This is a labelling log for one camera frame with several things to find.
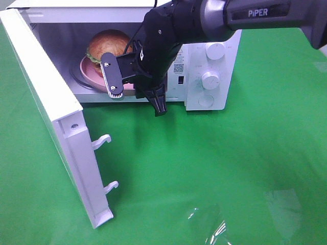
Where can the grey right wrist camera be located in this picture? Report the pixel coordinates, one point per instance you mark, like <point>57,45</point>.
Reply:
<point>112,75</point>

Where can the white microwave knob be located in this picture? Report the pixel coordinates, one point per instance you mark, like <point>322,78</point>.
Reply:
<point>215,50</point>
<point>210,80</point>

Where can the round white door release button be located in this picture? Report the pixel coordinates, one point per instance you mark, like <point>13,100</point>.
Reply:
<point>206,101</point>

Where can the green table cloth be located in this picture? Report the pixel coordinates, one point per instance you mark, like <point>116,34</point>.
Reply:
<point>262,159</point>

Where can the pink round plate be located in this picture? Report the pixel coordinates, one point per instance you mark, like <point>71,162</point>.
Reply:
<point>96,81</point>

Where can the clear tape patch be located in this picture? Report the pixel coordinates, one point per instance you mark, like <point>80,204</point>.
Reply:
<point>206,225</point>

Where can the white microwave oven body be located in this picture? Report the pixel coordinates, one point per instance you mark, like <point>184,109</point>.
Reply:
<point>51,38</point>

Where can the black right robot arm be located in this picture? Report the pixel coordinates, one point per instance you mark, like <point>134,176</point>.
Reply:
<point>169,26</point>

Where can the upper white microwave knob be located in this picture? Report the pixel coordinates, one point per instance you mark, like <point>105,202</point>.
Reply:
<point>215,50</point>

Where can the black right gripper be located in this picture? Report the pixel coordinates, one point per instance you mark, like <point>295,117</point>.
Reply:
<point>146,69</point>

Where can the burger with sesame-free bun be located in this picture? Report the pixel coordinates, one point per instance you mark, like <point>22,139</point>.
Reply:
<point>107,41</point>

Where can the lower white microwave knob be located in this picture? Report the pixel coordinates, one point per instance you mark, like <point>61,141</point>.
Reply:
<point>210,80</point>

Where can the white microwave door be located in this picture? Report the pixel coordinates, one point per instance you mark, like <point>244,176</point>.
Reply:
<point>63,116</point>

